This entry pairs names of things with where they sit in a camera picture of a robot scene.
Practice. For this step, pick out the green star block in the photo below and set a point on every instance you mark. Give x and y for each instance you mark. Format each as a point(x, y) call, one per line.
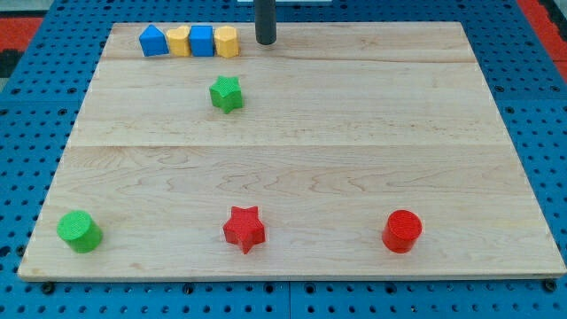
point(226, 94)

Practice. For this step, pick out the wooden board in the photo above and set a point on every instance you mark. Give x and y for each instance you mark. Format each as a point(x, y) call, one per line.
point(342, 124)

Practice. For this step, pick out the red star block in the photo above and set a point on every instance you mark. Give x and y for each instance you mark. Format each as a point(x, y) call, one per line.
point(244, 228)

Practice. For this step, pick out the yellow hexagon block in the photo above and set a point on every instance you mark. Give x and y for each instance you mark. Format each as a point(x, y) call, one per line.
point(226, 41)

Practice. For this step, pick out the red cylinder block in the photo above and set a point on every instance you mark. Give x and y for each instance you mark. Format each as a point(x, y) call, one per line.
point(401, 231)

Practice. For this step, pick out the blue cube block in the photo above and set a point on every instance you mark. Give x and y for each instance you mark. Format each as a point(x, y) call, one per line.
point(202, 41)

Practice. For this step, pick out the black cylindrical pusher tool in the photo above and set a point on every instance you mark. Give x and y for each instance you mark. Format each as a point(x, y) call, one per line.
point(265, 21)

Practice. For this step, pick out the yellow heart block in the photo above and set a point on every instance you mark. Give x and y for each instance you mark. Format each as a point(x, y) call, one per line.
point(178, 41)

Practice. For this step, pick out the blue pentagon block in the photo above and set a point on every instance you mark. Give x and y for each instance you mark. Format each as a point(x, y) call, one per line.
point(153, 42)

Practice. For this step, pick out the green cylinder block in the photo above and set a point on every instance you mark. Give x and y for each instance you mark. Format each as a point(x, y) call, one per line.
point(79, 231)

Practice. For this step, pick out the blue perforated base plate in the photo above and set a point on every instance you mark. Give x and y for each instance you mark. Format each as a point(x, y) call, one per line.
point(42, 98)

